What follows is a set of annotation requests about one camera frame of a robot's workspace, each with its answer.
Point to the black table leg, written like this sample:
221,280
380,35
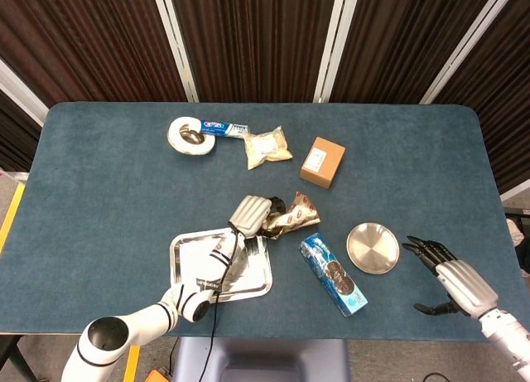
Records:
10,353

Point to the white pink shoe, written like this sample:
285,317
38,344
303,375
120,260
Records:
515,233

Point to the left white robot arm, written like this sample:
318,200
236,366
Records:
124,328

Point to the rectangular steel tray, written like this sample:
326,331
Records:
186,257

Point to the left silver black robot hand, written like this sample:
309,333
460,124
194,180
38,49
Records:
248,214

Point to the gold red snack packet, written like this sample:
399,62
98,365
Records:
294,218

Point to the clear bag of yellow snacks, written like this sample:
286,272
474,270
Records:
265,150

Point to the orange object on floor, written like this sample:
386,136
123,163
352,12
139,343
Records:
156,375

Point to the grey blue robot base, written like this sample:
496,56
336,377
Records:
256,357

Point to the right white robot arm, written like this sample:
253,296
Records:
505,332

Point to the round steel plate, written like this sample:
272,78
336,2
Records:
372,249

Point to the brown cardboard box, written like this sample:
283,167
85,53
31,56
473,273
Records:
323,166

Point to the blue white toothpaste tube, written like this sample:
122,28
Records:
219,127

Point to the brown pleated partition panel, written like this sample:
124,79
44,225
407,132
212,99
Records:
12,129
393,34
83,34
256,34
509,108

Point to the blue cookie box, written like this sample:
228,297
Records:
335,278

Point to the teal felt table cover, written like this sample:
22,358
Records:
124,191

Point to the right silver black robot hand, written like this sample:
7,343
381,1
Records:
468,282

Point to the white tape roll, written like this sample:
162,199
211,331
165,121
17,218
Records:
174,129

